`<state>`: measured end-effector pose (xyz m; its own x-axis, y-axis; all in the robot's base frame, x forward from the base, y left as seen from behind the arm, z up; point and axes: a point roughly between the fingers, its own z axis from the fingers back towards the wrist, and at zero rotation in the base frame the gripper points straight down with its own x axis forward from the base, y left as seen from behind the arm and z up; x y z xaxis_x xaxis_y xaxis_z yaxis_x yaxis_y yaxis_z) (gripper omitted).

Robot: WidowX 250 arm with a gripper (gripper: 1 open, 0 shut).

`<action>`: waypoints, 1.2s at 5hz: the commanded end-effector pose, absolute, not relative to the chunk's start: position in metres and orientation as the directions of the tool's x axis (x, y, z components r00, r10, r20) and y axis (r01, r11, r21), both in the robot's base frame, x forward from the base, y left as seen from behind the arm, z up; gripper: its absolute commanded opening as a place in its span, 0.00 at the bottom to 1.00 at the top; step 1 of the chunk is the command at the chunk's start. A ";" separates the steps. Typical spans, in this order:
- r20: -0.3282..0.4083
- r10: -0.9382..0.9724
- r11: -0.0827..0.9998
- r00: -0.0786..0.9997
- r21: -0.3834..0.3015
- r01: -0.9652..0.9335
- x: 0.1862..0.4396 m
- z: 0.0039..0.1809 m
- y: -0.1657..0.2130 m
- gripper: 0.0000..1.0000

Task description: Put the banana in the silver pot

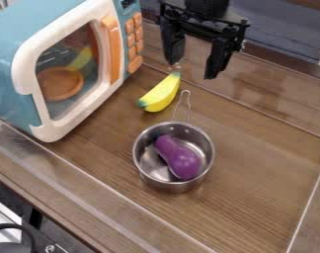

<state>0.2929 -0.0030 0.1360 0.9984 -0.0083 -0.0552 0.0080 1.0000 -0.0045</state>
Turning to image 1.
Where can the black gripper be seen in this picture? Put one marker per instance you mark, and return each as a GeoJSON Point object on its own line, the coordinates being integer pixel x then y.
{"type": "Point", "coordinates": [209, 20]}

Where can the yellow toy banana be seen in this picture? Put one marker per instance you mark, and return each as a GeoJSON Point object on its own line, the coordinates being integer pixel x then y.
{"type": "Point", "coordinates": [161, 95]}

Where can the silver pot with wire handle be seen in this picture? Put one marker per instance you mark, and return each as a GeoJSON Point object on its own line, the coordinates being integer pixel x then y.
{"type": "Point", "coordinates": [193, 137]}

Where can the blue toy microwave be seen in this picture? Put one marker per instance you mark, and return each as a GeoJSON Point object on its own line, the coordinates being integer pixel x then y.
{"type": "Point", "coordinates": [67, 53]}

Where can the purple toy eggplant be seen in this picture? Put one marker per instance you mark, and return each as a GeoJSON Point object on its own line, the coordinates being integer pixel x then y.
{"type": "Point", "coordinates": [181, 159]}

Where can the clear acrylic tray wall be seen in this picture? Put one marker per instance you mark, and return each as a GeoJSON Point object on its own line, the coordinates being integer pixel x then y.
{"type": "Point", "coordinates": [106, 220]}

